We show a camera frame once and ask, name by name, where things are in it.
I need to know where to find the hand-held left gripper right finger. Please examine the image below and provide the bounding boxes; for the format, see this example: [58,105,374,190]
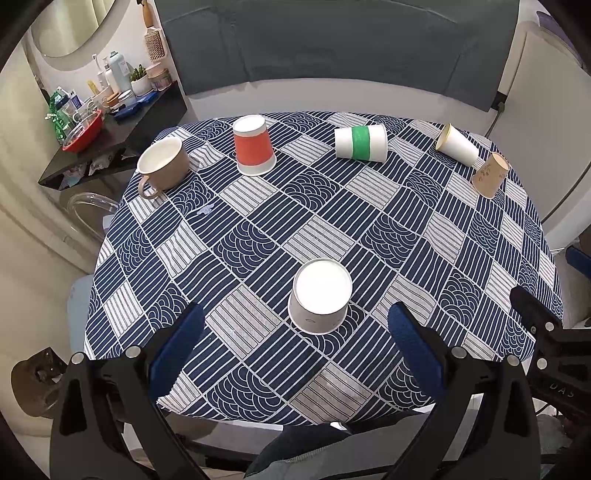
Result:
[387,302,542,480]

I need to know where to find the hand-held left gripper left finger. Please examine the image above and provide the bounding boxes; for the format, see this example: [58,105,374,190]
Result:
[48,302,206,480]

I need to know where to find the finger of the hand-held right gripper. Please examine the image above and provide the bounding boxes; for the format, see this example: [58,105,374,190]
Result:
[510,285,564,334]

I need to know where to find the plain white paper cup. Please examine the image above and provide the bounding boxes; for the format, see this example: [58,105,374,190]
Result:
[287,258,353,335]

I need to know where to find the brown kraft paper cup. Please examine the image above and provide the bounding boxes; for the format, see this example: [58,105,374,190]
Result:
[471,152,510,199]

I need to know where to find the white paper cup gold rim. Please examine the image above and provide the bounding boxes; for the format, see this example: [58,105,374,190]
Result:
[435,123,481,168]

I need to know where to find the white cup with green band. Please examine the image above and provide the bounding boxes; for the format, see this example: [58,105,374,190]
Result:
[334,124,389,163]

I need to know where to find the orange paper cup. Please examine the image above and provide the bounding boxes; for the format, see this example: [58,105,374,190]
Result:
[232,115,277,176]

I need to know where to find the blue padded object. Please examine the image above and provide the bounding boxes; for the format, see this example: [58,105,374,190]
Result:
[566,244,591,283]

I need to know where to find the brown round stool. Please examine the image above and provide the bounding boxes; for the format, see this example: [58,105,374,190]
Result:
[10,348,69,420]

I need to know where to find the clear acrylic chair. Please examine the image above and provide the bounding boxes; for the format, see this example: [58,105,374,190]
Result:
[68,193,119,241]

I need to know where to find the navy patterned tablecloth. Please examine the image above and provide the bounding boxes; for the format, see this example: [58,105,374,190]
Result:
[84,111,564,426]

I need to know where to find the beige ceramic mug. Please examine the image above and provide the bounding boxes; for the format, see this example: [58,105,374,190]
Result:
[137,137,191,200]

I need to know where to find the red plastic bowl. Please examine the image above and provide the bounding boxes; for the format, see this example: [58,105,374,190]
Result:
[62,110,104,153]

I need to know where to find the blue folded cloth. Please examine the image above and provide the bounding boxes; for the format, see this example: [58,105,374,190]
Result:
[113,91,159,122]

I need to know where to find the green plastic bag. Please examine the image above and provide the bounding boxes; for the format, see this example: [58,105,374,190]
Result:
[45,87,75,144]

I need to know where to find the small potted succulent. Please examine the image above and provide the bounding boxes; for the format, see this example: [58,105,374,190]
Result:
[129,65,152,97]

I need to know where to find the pink jar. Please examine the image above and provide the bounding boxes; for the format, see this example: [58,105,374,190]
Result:
[148,65,171,90]

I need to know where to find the pale green bottle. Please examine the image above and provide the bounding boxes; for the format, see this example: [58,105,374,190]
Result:
[109,51,133,93]

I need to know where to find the wooden bristle brush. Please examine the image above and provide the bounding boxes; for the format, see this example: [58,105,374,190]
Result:
[144,28,166,61]

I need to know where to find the grey upholstered headboard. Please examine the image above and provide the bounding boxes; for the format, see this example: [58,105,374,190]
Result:
[154,0,520,112]

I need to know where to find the grey power cable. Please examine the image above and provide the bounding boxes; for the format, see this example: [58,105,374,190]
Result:
[485,92,506,137]

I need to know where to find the black wall shelf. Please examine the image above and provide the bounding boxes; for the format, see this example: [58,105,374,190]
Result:
[38,81,188,189]

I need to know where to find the oval wall mirror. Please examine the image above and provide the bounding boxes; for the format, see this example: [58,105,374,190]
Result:
[28,0,132,58]

